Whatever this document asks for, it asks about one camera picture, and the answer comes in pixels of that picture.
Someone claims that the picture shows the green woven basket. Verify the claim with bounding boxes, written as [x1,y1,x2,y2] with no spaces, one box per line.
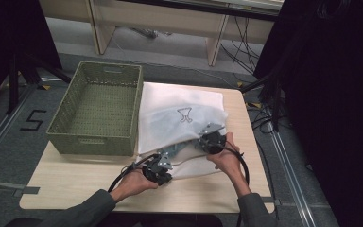
[45,61,145,157]

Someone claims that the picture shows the person's right hand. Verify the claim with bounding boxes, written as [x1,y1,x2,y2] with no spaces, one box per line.
[205,131,251,192]

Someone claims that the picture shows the grey power strip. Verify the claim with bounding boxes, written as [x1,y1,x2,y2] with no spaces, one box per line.
[130,27,174,40]

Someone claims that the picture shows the black floor cables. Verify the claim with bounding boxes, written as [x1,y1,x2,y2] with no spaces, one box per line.
[219,14,263,86]

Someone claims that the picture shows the black metal stand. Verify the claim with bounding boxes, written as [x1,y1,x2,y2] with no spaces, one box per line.
[5,50,74,115]

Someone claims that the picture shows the white mesh laundry bag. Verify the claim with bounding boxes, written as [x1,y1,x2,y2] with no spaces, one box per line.
[135,81,230,182]

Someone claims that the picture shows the light wooden desk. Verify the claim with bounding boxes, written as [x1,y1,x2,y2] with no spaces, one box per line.
[39,0,285,67]

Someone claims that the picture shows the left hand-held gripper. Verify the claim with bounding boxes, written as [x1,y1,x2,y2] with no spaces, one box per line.
[141,150,174,186]

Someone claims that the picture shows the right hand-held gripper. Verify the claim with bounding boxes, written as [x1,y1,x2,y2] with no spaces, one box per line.
[197,122,228,156]

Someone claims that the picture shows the person's left hand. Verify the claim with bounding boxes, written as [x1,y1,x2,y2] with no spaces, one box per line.
[109,168,159,203]

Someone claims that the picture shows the black curtain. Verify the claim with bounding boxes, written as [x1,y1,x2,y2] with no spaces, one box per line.
[0,0,63,110]
[252,0,363,227]

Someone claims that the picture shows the right hand-held gripper cable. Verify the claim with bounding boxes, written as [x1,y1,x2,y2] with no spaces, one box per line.
[217,142,251,227]

